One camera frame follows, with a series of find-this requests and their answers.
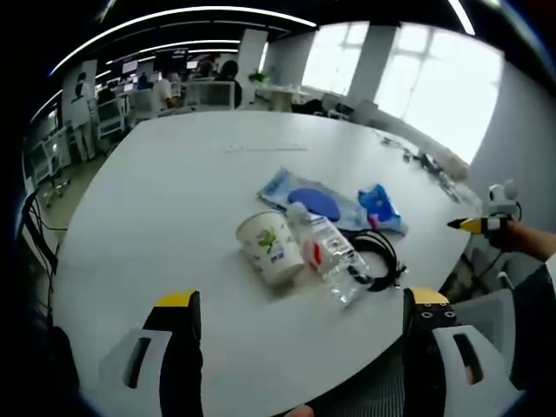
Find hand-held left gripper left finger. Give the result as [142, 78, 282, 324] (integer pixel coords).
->
[98, 289, 205, 417]

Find cardboard box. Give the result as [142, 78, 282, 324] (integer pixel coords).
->
[434, 149, 470, 180]

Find green potted plant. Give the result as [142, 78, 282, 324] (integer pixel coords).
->
[248, 68, 273, 87]

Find white background table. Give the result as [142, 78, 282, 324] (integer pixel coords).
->
[255, 84, 312, 110]

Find small rolling chair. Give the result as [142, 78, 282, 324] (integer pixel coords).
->
[42, 162, 71, 206]

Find black floor cables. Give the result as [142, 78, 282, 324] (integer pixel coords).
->
[24, 190, 61, 277]

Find white strip on table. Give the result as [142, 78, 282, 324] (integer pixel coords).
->
[223, 142, 309, 154]

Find blue round disc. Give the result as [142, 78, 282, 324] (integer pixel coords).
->
[288, 187, 342, 222]

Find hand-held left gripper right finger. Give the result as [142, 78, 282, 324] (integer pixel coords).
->
[402, 286, 522, 417]

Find black cable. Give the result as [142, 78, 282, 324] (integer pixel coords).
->
[347, 229, 409, 292]

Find white paper cup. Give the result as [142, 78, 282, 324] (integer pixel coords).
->
[235, 209, 305, 288]

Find person's dark clothing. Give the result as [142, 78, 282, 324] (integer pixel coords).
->
[510, 260, 556, 392]

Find person's right hand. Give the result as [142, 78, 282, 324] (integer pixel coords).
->
[488, 219, 533, 255]

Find clear plastic water bottle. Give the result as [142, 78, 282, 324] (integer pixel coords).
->
[286, 202, 374, 308]

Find light blue plastic bag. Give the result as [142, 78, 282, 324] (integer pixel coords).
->
[255, 167, 370, 229]

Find blue snack packet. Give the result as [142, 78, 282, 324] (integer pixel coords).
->
[357, 183, 409, 235]

